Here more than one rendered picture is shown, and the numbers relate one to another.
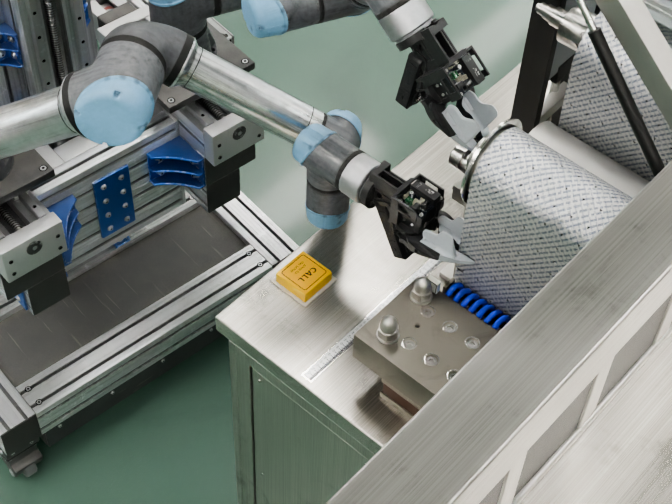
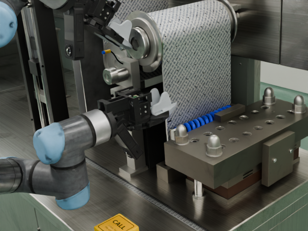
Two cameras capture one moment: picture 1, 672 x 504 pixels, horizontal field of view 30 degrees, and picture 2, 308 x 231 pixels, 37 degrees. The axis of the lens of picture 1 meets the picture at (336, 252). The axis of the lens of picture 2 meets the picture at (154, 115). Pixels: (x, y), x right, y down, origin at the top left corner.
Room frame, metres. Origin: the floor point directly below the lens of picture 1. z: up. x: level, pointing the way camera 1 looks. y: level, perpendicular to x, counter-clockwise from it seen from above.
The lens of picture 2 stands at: (1.07, 0.82, 1.51)
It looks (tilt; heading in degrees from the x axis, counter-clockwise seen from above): 23 degrees down; 282
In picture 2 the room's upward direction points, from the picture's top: 4 degrees counter-clockwise
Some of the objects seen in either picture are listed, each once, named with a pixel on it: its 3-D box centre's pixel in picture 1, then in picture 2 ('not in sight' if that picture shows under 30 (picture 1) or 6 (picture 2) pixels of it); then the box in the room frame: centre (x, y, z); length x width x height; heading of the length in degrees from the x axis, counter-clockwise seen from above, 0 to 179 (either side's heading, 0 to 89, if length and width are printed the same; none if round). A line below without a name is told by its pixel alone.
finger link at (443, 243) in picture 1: (447, 244); (165, 103); (1.26, -0.17, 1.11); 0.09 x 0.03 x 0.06; 50
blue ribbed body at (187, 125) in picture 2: (503, 325); (205, 121); (1.17, -0.27, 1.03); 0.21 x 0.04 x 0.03; 51
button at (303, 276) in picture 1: (304, 276); (116, 230); (1.34, 0.05, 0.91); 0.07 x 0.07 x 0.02; 51
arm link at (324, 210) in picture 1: (329, 189); (63, 180); (1.46, 0.02, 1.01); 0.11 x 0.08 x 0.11; 174
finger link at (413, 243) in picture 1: (421, 239); (152, 118); (1.28, -0.13, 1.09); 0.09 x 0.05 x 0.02; 50
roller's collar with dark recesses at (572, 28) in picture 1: (583, 32); not in sight; (1.52, -0.37, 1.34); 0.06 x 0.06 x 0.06; 51
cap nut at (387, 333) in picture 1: (388, 326); (213, 144); (1.14, -0.09, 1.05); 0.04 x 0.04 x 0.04
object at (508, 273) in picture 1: (520, 283); (199, 87); (1.19, -0.29, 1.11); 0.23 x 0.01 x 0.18; 51
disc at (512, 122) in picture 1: (491, 161); (142, 41); (1.32, -0.23, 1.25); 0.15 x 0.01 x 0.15; 141
